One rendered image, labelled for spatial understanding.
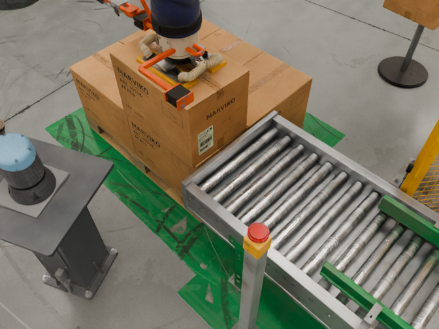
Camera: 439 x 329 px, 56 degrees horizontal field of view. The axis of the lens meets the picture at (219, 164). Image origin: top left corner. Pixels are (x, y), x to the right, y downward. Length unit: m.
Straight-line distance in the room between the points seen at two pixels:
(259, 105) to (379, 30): 2.11
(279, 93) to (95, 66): 1.19
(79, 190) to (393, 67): 2.80
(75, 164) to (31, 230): 0.36
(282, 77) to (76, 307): 1.78
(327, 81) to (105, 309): 2.39
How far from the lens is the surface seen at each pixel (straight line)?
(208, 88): 1.92
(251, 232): 1.32
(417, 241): 2.04
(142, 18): 2.16
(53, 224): 1.81
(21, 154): 1.70
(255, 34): 4.02
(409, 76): 3.76
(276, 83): 2.60
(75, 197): 1.85
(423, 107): 3.56
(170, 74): 1.97
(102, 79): 2.71
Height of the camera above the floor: 2.18
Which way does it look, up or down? 50 degrees down
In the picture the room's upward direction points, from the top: 1 degrees counter-clockwise
